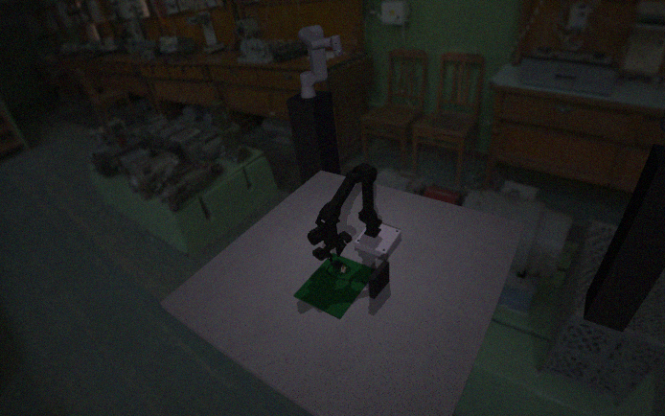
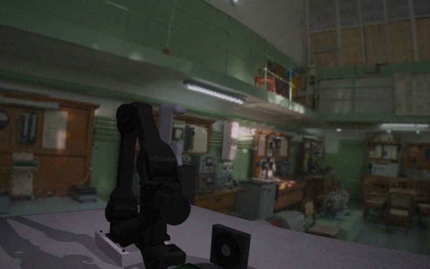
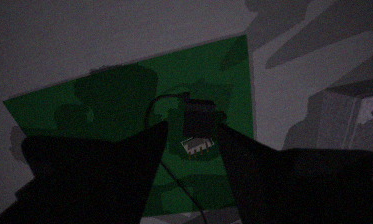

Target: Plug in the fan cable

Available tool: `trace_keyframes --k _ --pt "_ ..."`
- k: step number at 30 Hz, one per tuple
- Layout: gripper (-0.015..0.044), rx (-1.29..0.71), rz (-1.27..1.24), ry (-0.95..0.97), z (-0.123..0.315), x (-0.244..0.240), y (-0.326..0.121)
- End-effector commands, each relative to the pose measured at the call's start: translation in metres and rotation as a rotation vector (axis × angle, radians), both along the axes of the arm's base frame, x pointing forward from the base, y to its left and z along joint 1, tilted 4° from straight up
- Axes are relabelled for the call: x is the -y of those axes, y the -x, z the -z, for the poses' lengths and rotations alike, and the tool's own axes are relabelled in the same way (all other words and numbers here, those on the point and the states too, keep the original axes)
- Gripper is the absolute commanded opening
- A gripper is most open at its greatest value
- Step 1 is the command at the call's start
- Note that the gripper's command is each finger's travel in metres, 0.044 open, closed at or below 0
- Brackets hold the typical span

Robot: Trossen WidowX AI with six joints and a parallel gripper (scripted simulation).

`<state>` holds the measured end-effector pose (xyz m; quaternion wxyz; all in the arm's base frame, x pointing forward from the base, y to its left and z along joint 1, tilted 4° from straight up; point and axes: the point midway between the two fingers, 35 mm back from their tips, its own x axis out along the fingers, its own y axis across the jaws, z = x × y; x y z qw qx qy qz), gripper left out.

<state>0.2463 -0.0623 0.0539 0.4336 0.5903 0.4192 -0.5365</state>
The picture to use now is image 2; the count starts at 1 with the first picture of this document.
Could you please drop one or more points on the green circuit board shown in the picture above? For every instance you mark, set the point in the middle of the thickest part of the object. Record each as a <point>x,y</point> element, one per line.
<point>187,266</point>

